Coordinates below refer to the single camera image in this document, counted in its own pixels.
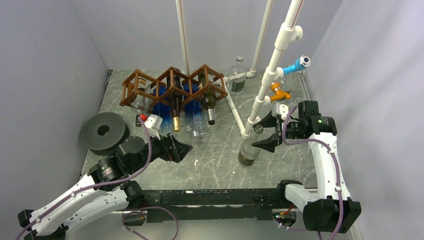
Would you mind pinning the green wine bottle silver cap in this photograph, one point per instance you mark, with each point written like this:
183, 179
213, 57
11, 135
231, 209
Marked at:
208, 98

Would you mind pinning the tall clear wine bottle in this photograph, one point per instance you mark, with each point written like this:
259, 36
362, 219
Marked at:
247, 153

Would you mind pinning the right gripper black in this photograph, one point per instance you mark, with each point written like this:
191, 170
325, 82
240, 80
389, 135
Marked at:
269, 144

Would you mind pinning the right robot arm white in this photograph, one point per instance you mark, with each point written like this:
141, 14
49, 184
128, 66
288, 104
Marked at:
331, 209

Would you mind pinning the wide clear jar bottle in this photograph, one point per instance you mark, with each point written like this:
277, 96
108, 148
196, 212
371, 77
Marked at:
286, 78

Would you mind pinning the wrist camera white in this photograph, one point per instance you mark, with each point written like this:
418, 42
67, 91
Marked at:
280, 111
152, 123

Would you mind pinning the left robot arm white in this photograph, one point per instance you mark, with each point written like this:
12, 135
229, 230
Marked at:
107, 187

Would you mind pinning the white PVC pipe frame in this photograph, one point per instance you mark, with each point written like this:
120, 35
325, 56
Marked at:
245, 22

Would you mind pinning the blue square bottle right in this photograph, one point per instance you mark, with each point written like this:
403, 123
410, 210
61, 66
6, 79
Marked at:
193, 118

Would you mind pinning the dark bottle gold cap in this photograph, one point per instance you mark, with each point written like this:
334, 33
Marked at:
175, 100

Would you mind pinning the grey foam disc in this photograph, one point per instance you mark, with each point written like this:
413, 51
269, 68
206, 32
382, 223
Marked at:
102, 133

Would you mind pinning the brown wooden wine rack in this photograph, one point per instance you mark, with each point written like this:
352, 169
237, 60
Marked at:
157, 90

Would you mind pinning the orange pipe tap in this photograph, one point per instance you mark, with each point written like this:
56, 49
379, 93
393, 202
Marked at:
279, 94

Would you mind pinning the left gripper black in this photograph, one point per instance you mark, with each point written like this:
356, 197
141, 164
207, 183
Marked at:
171, 149

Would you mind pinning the clear bottle black cap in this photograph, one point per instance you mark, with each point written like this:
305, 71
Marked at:
141, 107

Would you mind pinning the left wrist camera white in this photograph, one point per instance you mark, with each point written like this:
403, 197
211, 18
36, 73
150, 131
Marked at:
152, 123

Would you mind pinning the blue pipe valve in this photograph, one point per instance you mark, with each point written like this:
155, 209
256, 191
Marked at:
300, 64

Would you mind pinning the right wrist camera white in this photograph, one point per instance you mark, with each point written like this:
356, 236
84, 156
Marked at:
280, 111

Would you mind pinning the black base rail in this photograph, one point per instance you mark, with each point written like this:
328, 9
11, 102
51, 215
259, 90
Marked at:
261, 204

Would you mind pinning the standing clear flask bottle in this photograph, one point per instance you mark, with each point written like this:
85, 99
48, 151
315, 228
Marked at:
237, 76

